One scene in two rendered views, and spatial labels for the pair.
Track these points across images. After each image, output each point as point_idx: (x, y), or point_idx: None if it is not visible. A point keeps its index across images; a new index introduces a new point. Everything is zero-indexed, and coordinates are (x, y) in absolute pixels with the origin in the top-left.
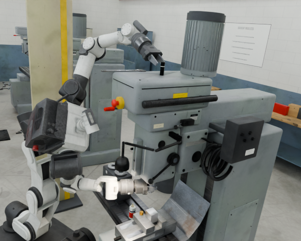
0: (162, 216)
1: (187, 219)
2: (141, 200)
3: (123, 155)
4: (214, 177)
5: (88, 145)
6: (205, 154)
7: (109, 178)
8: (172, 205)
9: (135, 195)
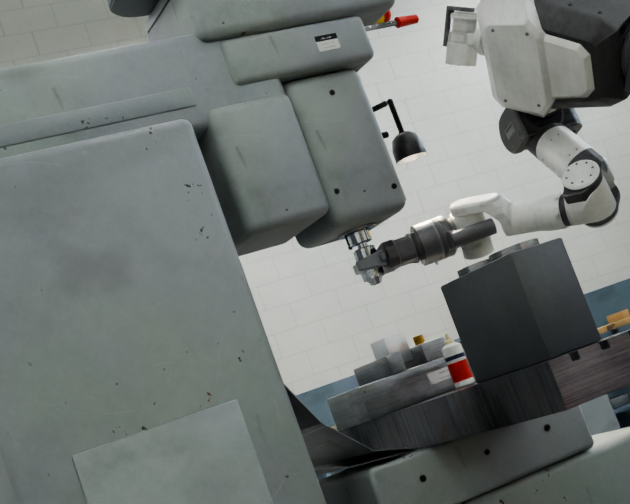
0: (363, 365)
1: None
2: (436, 398)
3: (398, 130)
4: None
5: (494, 95)
6: None
7: (467, 197)
8: (322, 435)
9: (459, 390)
